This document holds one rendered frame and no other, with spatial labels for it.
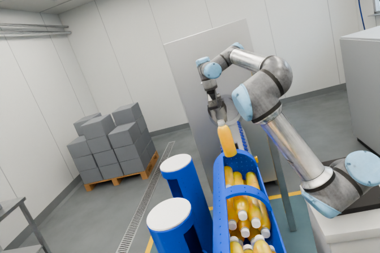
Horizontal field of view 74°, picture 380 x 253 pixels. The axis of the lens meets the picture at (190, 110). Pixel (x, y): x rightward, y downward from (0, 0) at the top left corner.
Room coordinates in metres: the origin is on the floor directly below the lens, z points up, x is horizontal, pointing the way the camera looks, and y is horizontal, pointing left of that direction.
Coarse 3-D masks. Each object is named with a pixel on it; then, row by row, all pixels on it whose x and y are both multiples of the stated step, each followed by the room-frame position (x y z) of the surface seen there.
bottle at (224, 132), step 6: (222, 126) 1.28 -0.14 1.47; (222, 132) 1.27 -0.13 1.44; (228, 132) 1.27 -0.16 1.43; (222, 138) 1.27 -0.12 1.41; (228, 138) 1.26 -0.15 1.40; (222, 144) 1.28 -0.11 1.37; (228, 144) 1.26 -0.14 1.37; (234, 144) 1.28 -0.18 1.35; (228, 150) 1.26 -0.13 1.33; (234, 150) 1.27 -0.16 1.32; (228, 156) 1.26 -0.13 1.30
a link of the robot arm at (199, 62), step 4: (196, 60) 1.30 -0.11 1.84; (200, 60) 1.27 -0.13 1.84; (204, 60) 1.27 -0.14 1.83; (208, 60) 1.28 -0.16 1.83; (196, 64) 1.30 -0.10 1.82; (200, 64) 1.28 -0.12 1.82; (200, 68) 1.26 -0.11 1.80; (200, 72) 1.27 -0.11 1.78; (200, 76) 1.30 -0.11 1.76; (204, 76) 1.28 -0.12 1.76; (204, 80) 1.28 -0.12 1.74
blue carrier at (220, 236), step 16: (224, 160) 1.48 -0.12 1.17; (240, 160) 1.46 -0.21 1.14; (224, 192) 1.07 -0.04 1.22; (240, 192) 1.02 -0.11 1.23; (256, 192) 1.03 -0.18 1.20; (224, 208) 0.96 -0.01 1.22; (224, 224) 0.87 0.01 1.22; (272, 224) 0.99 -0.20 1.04; (224, 240) 0.79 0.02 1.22; (272, 240) 0.93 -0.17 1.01
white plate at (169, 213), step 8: (168, 200) 1.45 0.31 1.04; (176, 200) 1.42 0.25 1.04; (184, 200) 1.39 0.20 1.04; (160, 208) 1.39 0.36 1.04; (168, 208) 1.36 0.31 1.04; (176, 208) 1.34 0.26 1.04; (184, 208) 1.31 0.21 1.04; (152, 216) 1.34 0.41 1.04; (160, 216) 1.31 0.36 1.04; (168, 216) 1.29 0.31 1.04; (176, 216) 1.27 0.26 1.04; (184, 216) 1.24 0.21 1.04; (152, 224) 1.26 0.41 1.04; (160, 224) 1.24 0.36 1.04; (168, 224) 1.22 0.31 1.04; (176, 224) 1.20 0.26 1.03
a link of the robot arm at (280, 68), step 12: (228, 48) 1.21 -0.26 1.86; (240, 48) 1.19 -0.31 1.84; (228, 60) 1.18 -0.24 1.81; (240, 60) 1.07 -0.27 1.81; (252, 60) 0.98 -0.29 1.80; (264, 60) 0.90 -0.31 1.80; (276, 60) 0.85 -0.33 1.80; (276, 72) 0.80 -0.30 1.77; (288, 72) 0.80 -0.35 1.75; (288, 84) 0.80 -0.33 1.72
